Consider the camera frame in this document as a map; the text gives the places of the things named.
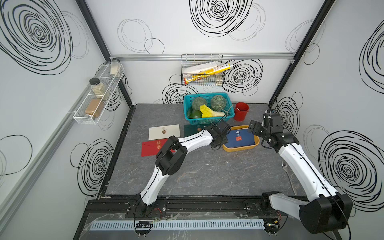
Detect yellow storage box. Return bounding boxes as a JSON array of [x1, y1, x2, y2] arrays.
[[223, 125, 260, 152]]

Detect navy blue envelope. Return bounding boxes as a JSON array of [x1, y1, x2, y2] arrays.
[[225, 129, 258, 149]]

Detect dark green envelope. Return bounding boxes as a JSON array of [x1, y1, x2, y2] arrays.
[[184, 124, 210, 137]]

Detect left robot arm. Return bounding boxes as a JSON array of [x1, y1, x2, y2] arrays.
[[137, 121, 231, 216]]

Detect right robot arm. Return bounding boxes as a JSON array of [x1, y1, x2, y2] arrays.
[[248, 113, 353, 234]]

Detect yellow foil roll box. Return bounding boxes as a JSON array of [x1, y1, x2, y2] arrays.
[[183, 64, 233, 85]]

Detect white wrap box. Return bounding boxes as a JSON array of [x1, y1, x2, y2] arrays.
[[182, 61, 223, 75]]

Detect yellow white cabbage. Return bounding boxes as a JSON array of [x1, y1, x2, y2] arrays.
[[200, 105, 226, 118]]

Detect red cup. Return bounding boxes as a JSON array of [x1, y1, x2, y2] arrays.
[[234, 102, 249, 122]]

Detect silver fork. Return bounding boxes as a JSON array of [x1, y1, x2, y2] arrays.
[[282, 160, 297, 195]]

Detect right green melon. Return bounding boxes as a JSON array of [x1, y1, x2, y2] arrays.
[[211, 95, 227, 111]]

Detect green melon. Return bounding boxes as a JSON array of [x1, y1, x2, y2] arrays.
[[192, 97, 207, 111], [211, 95, 227, 111]]

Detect green pepper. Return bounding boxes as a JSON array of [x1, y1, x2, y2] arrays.
[[189, 110, 203, 119]]

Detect left green melon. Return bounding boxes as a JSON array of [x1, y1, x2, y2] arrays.
[[192, 97, 207, 111]]

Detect teal plastic basket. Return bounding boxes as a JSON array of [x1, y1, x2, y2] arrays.
[[184, 93, 235, 125]]

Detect white envelope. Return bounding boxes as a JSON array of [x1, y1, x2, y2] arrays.
[[148, 125, 181, 141]]

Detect red envelope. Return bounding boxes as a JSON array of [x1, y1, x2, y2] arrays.
[[141, 139, 168, 157]]

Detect clear lid jar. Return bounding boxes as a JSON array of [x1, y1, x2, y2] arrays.
[[110, 58, 121, 76]]

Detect brown block package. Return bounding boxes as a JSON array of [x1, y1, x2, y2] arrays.
[[85, 99, 105, 118]]

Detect black lid spice jar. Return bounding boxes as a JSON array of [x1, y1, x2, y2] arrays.
[[89, 78, 107, 99]]

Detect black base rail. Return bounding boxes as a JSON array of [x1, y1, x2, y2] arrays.
[[83, 196, 288, 218]]

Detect black wire wall basket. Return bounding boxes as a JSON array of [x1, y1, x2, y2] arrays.
[[181, 54, 223, 87]]

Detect white wire wall shelf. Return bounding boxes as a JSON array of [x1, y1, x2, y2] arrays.
[[73, 60, 125, 125]]

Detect white slotted cable duct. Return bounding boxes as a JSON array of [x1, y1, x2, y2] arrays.
[[89, 219, 265, 231]]

